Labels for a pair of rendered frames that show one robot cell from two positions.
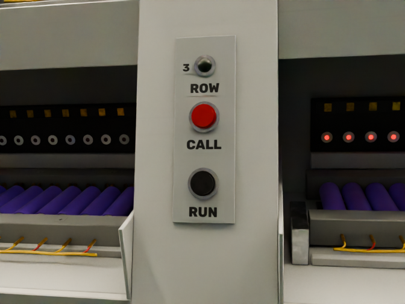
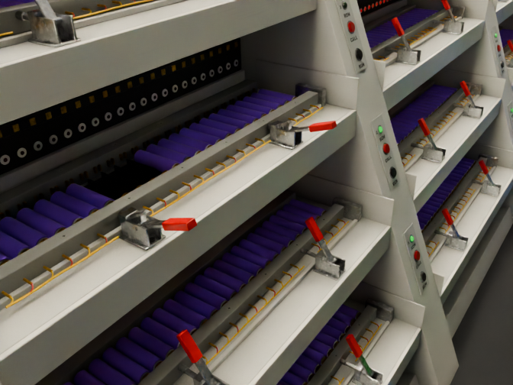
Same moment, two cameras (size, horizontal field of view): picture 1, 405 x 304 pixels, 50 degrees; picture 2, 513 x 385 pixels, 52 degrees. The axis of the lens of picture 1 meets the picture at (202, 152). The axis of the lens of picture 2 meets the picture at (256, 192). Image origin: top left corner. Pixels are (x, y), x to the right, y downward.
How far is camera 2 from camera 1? 0.82 m
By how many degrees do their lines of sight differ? 60
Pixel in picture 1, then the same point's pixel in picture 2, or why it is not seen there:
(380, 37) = not seen: outside the picture
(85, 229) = (308, 101)
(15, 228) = (286, 114)
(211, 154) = (356, 42)
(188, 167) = (353, 50)
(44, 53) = (288, 11)
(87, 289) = (341, 115)
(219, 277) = (370, 88)
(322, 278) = not seen: hidden behind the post
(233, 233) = (368, 70)
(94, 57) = (303, 9)
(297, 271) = not seen: hidden behind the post
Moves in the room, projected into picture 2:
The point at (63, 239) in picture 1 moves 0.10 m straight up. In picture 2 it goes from (301, 110) to (279, 44)
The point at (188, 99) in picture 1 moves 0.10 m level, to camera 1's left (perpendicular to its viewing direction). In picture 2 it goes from (345, 21) to (322, 31)
